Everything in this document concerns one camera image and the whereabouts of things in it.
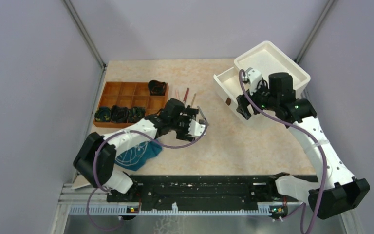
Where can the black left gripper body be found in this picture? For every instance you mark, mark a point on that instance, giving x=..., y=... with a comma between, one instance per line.
x=181, y=124

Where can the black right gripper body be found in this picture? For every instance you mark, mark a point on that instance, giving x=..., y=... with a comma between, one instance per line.
x=266, y=99

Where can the white drawer organizer box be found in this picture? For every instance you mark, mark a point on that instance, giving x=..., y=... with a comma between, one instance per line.
x=268, y=59

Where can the white pull-out drawer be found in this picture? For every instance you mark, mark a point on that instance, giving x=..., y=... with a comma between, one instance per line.
x=228, y=88

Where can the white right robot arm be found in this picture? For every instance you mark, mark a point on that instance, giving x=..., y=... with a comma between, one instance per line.
x=337, y=190

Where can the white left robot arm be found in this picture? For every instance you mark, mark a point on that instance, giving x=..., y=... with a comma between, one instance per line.
x=95, y=159

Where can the gold slim makeup pencil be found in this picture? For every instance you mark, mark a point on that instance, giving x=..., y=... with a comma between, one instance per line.
x=192, y=101

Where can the houndstooth makeup pen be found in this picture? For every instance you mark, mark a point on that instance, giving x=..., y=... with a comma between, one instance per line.
x=203, y=117

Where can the maroon makeup pencil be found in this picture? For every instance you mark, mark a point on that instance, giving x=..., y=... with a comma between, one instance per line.
x=186, y=95

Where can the black coiled band top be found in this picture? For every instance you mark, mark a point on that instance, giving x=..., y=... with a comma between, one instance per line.
x=157, y=88

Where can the black coiled band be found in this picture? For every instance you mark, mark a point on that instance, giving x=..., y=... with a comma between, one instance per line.
x=135, y=114
x=119, y=114
x=157, y=88
x=103, y=114

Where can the black coiled band right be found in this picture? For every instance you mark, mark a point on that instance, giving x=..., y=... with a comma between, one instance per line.
x=135, y=114

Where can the wooden compartment tray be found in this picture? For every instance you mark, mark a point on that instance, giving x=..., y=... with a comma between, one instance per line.
x=129, y=94

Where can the black coiled band middle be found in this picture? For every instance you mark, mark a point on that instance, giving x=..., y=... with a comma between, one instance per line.
x=119, y=114

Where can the teal patterned cloth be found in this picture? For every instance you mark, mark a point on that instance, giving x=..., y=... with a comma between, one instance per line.
x=137, y=156

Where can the black coiled band left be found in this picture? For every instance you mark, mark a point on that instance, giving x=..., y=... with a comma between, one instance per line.
x=103, y=114

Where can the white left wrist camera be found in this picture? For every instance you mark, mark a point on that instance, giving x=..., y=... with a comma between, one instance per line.
x=196, y=128

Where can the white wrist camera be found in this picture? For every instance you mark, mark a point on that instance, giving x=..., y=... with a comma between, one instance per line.
x=252, y=77
x=196, y=128

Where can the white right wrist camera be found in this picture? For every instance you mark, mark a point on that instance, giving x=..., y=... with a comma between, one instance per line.
x=252, y=77

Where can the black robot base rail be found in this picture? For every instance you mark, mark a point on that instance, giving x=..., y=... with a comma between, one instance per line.
x=197, y=193

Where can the grey slotted cable duct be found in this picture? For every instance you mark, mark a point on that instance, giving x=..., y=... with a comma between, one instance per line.
x=264, y=209

